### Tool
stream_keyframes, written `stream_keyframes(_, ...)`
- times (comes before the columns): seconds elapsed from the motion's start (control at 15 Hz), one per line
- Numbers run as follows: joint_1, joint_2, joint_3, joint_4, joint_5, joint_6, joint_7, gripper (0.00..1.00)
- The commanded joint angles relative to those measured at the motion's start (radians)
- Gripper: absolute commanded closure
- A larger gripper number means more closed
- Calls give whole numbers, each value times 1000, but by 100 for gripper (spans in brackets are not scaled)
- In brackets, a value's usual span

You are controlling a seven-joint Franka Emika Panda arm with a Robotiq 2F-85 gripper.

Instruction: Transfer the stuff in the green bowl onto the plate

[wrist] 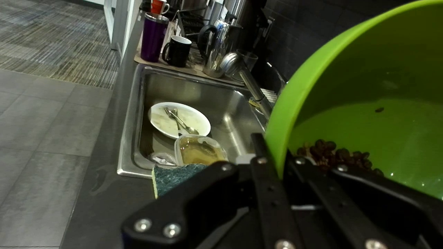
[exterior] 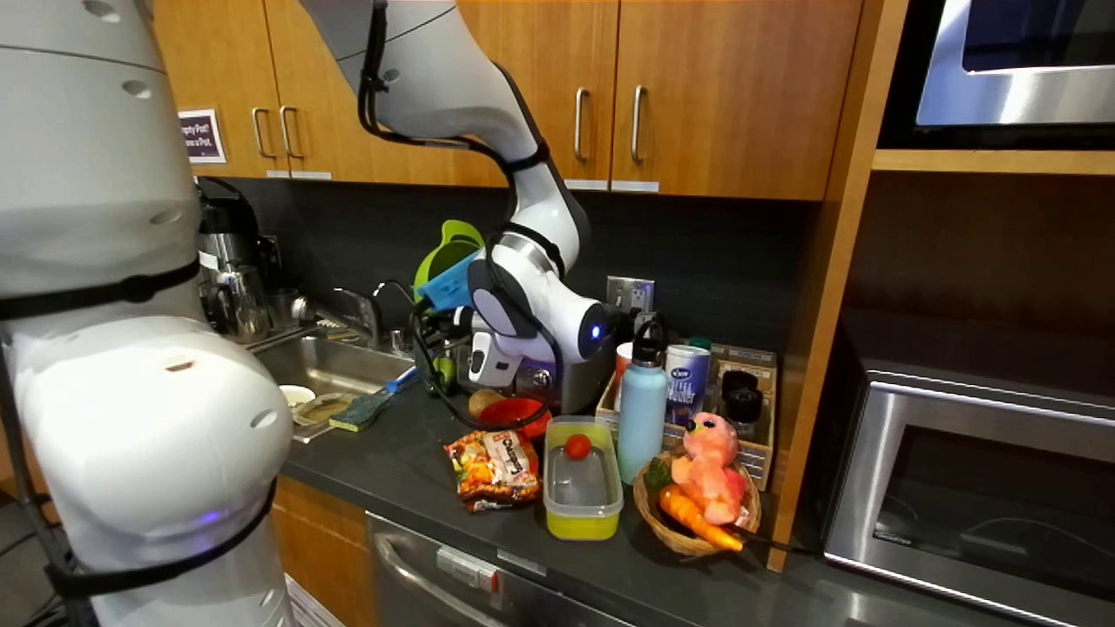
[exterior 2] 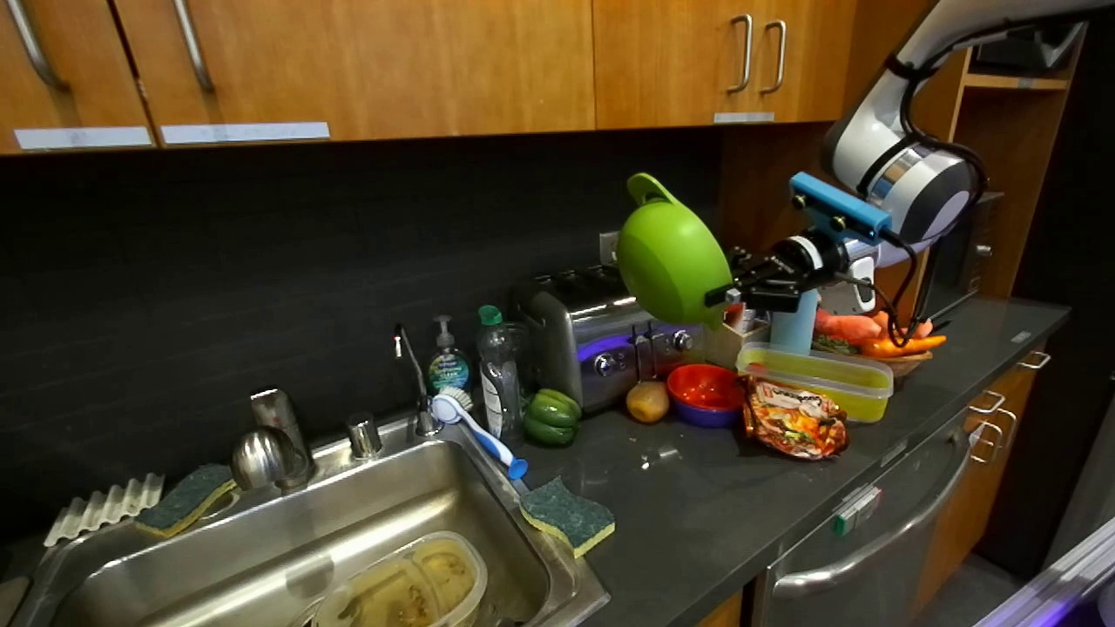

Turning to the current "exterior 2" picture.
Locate stainless steel sink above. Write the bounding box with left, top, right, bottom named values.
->
left=11, top=415, right=615, bottom=627

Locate blue white dish brush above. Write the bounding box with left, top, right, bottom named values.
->
left=430, top=385, right=534, bottom=483

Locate white dish rack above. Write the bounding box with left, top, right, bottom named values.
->
left=42, top=465, right=168, bottom=551

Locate clear soap dispenser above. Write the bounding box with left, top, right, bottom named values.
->
left=427, top=314, right=473, bottom=393

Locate thin metal faucet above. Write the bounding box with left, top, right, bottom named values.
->
left=392, top=325, right=441, bottom=440

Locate green bell pepper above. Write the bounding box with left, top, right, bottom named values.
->
left=519, top=384, right=585, bottom=448

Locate yellow onion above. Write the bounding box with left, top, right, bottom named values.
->
left=623, top=375, right=673, bottom=425

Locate wooden cabinet door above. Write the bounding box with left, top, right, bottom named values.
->
left=753, top=0, right=867, bottom=125
left=0, top=0, right=159, bottom=153
left=588, top=0, right=760, bottom=128
left=114, top=0, right=602, bottom=147

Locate green plastic bowl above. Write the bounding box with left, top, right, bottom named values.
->
left=615, top=170, right=740, bottom=331

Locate light blue water bottle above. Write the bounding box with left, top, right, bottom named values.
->
left=765, top=286, right=822, bottom=360

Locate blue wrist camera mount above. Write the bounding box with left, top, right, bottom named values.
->
left=787, top=170, right=901, bottom=242

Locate orange toy carrot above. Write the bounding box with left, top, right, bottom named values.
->
left=862, top=331, right=953, bottom=362

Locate clear plastic container with residue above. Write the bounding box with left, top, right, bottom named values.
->
left=311, top=527, right=492, bottom=627

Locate yellow container with clear lid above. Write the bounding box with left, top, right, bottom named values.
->
left=732, top=337, right=901, bottom=425

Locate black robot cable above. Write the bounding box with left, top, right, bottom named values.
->
left=867, top=55, right=989, bottom=353

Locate stainless steel dishwasher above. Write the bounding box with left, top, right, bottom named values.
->
left=753, top=421, right=983, bottom=627

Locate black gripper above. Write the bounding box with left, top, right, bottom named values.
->
left=700, top=231, right=859, bottom=315

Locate orange instant noodle packet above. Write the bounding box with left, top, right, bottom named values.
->
left=740, top=367, right=854, bottom=462

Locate silver countertop oven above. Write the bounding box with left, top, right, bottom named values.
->
left=919, top=194, right=1003, bottom=325

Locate silver black toaster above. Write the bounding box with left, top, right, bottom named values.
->
left=516, top=260, right=700, bottom=418

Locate green yellow sponge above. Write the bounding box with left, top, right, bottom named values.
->
left=516, top=475, right=621, bottom=559
left=132, top=461, right=242, bottom=541

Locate metal cup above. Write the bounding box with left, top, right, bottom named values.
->
left=227, top=384, right=322, bottom=495

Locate clear bottle with green cap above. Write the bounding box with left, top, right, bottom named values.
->
left=473, top=299, right=530, bottom=443

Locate red bowl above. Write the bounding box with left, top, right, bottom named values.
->
left=663, top=360, right=749, bottom=432

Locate metal cabinet handle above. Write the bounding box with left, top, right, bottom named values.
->
left=760, top=16, right=796, bottom=98
left=4, top=0, right=70, bottom=90
left=171, top=0, right=224, bottom=95
left=726, top=11, right=760, bottom=98

